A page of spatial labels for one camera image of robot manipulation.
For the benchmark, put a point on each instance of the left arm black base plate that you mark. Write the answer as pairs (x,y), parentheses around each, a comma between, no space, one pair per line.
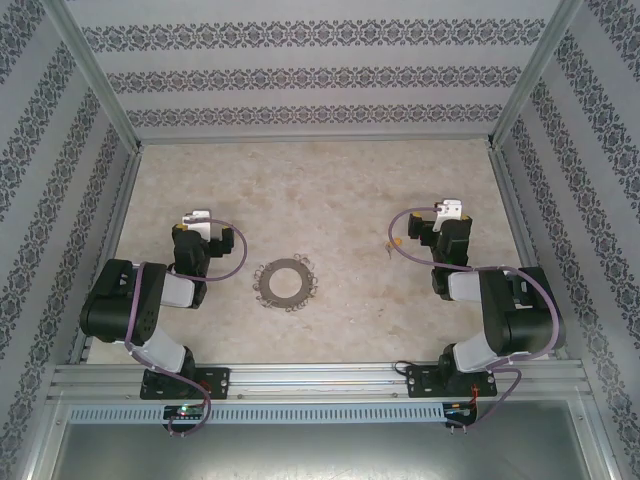
(220,382)

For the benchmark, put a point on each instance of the grey metal panel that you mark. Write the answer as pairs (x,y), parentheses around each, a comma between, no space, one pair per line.
(320,455)

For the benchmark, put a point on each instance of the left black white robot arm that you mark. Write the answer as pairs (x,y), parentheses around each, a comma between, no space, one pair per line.
(120,300)

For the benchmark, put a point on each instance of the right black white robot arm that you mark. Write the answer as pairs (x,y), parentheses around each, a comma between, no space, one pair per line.
(525,325)

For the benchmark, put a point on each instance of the aluminium side rail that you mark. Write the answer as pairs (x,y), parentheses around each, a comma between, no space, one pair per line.
(520,225)
(116,225)

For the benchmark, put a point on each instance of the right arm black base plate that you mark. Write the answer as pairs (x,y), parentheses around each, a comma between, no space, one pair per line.
(420,375)

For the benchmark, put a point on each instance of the key with yellow head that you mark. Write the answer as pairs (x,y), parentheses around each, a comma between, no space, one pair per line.
(396,243)

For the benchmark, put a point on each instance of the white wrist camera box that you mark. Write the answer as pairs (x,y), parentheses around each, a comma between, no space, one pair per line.
(200,225)
(450,209)

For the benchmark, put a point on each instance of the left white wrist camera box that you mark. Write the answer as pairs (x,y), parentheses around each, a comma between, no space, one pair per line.
(200,225)

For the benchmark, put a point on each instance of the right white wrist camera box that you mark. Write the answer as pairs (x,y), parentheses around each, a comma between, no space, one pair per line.
(450,209)

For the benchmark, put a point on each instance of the aluminium mounting rail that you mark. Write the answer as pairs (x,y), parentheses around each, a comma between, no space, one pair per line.
(320,380)

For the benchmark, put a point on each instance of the aluminium frame post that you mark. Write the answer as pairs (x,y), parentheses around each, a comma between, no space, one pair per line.
(532,75)
(95,75)

